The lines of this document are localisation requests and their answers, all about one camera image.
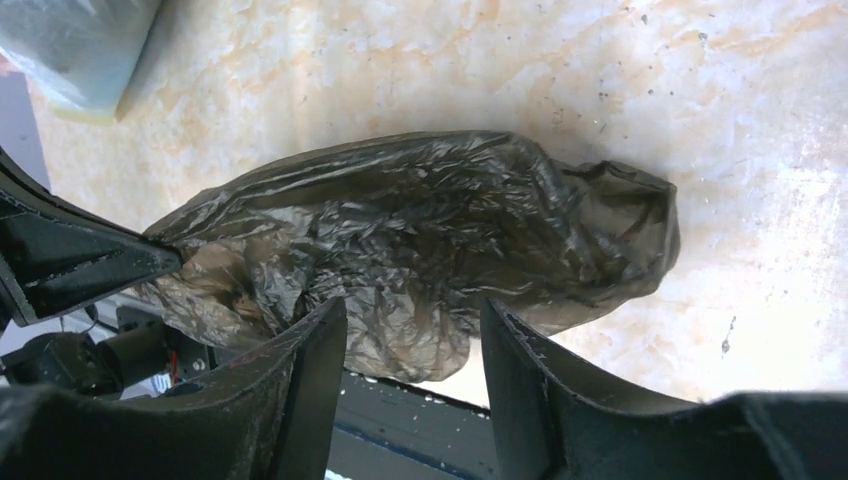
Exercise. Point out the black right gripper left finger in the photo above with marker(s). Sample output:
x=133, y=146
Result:
x=267, y=414

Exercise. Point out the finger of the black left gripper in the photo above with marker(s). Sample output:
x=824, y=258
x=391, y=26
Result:
x=57, y=258

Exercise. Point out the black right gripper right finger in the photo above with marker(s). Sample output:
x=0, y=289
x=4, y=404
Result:
x=557, y=416

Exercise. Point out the translucent white plastic bag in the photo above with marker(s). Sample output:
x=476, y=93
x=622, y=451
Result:
x=80, y=54

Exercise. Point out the dark grey trash bag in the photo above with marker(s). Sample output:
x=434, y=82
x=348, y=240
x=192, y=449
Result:
x=413, y=232

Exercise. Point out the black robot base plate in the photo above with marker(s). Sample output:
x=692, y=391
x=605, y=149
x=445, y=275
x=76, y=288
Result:
x=382, y=429

